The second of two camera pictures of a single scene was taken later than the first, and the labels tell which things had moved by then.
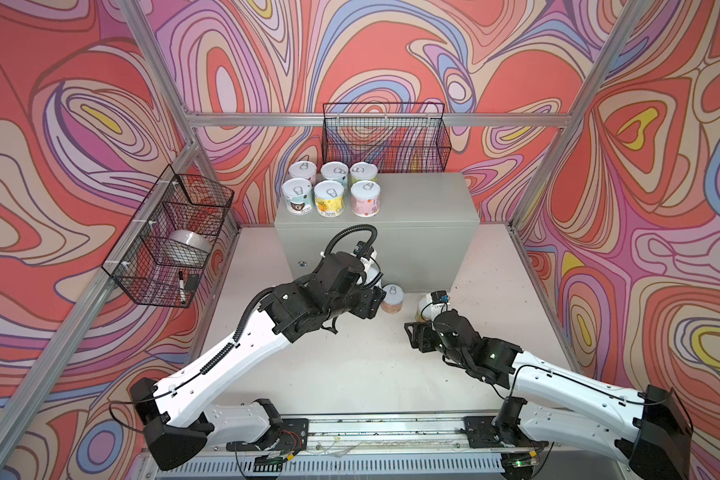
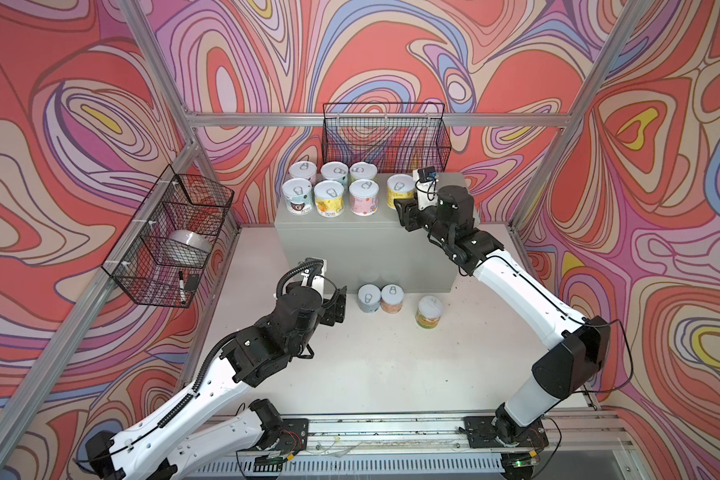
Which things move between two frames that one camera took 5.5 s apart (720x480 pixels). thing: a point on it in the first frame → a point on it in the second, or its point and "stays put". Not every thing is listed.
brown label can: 335,171 stays put
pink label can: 303,169 stays put
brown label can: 298,195 stays put
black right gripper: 421,332 → 408,213
